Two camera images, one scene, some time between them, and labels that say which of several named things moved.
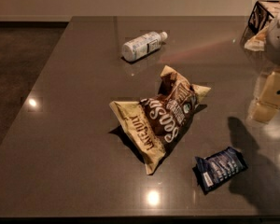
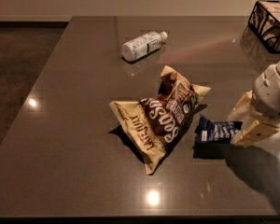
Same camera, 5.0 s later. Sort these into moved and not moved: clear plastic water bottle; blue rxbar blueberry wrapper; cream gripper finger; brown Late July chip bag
Moved: blue rxbar blueberry wrapper; cream gripper finger
Not moved: brown Late July chip bag; clear plastic water bottle
